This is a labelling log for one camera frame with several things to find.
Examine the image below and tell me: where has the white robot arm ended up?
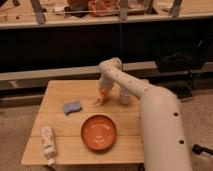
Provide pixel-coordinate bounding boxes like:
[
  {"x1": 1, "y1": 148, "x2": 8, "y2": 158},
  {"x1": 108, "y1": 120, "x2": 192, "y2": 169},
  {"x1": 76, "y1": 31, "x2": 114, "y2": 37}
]
[{"x1": 99, "y1": 57, "x2": 193, "y2": 171}]

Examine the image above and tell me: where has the white ceramic cup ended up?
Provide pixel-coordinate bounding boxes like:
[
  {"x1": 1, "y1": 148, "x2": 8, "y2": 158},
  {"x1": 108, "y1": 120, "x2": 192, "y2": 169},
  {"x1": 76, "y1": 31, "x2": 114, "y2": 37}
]
[{"x1": 120, "y1": 87, "x2": 131, "y2": 105}]

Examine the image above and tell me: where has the blue sponge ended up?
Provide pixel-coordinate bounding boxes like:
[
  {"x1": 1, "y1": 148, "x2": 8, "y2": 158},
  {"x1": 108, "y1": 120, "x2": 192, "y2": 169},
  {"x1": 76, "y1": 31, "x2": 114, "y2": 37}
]
[{"x1": 63, "y1": 101, "x2": 82, "y2": 115}]

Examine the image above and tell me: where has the orange plate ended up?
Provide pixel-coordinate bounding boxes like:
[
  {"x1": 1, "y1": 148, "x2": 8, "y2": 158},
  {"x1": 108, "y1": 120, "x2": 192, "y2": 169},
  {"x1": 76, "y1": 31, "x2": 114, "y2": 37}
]
[{"x1": 81, "y1": 115, "x2": 117, "y2": 151}]

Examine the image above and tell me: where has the wooden folding table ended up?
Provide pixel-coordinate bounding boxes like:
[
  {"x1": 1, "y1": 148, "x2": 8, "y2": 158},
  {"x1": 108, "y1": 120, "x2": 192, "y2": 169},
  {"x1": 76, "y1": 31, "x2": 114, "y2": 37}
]
[{"x1": 21, "y1": 78, "x2": 173, "y2": 167}]

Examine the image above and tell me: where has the orange cloth on shelf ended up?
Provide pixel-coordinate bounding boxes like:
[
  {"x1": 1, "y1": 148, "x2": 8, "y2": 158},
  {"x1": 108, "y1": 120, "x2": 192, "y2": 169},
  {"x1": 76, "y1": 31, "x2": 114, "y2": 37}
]
[{"x1": 88, "y1": 0, "x2": 119, "y2": 17}]

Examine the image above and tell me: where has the white tube bottle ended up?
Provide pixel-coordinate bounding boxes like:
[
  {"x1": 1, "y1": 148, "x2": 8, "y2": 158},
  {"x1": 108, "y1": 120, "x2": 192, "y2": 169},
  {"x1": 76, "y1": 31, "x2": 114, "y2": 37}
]
[{"x1": 41, "y1": 125, "x2": 57, "y2": 166}]

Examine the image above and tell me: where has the long wooden workbench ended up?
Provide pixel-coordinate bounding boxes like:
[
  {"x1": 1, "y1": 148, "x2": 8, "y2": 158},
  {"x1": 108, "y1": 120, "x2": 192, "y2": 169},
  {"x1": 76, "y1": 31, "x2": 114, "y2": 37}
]
[{"x1": 0, "y1": 0, "x2": 213, "y2": 29}]

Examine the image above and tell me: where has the black cable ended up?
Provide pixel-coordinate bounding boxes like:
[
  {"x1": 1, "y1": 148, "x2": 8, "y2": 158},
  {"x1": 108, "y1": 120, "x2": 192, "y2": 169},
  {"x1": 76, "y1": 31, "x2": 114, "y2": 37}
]
[{"x1": 191, "y1": 143, "x2": 213, "y2": 157}]

